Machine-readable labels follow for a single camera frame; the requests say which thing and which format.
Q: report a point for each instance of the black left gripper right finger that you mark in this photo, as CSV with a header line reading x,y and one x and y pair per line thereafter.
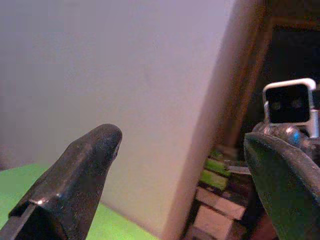
x,y
282,187

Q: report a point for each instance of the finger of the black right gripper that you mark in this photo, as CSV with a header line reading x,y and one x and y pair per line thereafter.
x,y
292,136
262,128

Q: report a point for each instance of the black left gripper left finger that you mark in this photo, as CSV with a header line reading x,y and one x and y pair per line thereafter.
x,y
75,175

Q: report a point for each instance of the green box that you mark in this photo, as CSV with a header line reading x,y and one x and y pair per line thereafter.
x,y
212,179
217,167

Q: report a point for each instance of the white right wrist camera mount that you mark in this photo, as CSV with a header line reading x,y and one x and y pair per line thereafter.
x,y
285,105

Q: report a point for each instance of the dark brown door frame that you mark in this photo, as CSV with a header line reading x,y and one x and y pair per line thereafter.
x,y
247,75

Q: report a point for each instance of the green wall board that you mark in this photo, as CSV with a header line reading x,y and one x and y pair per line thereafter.
x,y
15,180

